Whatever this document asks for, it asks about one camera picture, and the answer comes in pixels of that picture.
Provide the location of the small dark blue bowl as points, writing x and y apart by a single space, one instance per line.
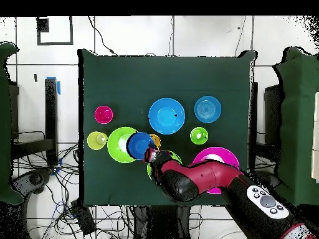
138 145

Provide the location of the orange cup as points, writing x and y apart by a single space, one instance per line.
157 140

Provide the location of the blue tape strip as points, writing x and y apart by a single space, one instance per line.
58 87

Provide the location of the dark green tablecloth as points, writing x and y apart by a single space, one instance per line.
164 77

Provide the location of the green cloth-covered side table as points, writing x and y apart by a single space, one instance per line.
296 124
5 124

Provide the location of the translucent light blue bowl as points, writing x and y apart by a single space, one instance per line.
207 117

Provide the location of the black stand frame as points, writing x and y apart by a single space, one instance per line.
51 112
273 112

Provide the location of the red cup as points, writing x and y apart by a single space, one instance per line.
103 114

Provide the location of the large pink bowl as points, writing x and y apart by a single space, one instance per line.
229 155

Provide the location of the green cup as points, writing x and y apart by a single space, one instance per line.
194 137

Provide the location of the green bowl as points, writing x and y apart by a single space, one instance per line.
114 147
149 171

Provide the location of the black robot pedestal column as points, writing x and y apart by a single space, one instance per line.
162 224

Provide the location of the translucent yellow cup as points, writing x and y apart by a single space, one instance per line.
92 140

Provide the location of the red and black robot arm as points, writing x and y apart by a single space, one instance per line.
214 174

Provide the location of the black power strip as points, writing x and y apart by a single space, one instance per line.
83 219

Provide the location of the black pedestal leg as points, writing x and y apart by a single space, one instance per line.
35 179
270 178

